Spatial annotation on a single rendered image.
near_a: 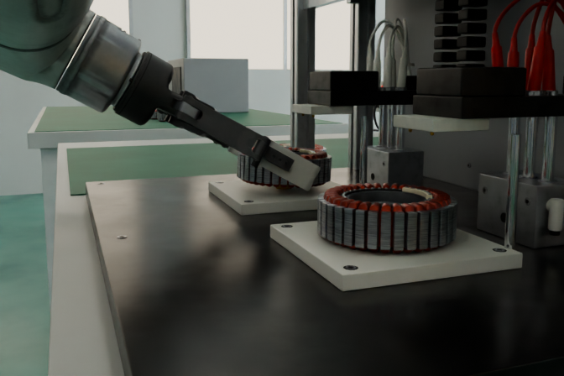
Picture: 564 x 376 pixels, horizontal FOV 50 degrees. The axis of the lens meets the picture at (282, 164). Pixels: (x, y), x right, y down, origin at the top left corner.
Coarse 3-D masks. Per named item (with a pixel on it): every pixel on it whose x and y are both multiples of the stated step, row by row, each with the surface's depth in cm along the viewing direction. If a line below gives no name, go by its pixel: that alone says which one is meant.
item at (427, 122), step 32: (416, 96) 52; (448, 96) 48; (480, 96) 47; (512, 96) 48; (544, 96) 49; (416, 128) 48; (448, 128) 47; (480, 128) 48; (512, 128) 55; (544, 160) 51
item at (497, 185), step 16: (480, 176) 56; (496, 176) 54; (480, 192) 56; (496, 192) 54; (528, 192) 51; (544, 192) 50; (560, 192) 50; (480, 208) 57; (496, 208) 54; (528, 208) 51; (544, 208) 50; (480, 224) 57; (496, 224) 55; (528, 224) 51; (544, 224) 50; (528, 240) 51; (544, 240) 51; (560, 240) 51
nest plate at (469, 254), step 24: (288, 240) 50; (312, 240) 49; (456, 240) 49; (480, 240) 49; (312, 264) 45; (336, 264) 42; (360, 264) 42; (384, 264) 42; (408, 264) 42; (432, 264) 42; (456, 264) 43; (480, 264) 44; (504, 264) 45; (360, 288) 41
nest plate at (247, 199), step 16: (224, 192) 69; (240, 192) 69; (256, 192) 69; (272, 192) 69; (288, 192) 69; (304, 192) 69; (320, 192) 69; (240, 208) 63; (256, 208) 63; (272, 208) 64; (288, 208) 64; (304, 208) 65
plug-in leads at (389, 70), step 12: (396, 24) 76; (372, 36) 76; (408, 48) 77; (372, 60) 76; (384, 60) 72; (408, 60) 77; (384, 72) 72; (408, 72) 77; (384, 84) 72; (408, 84) 77
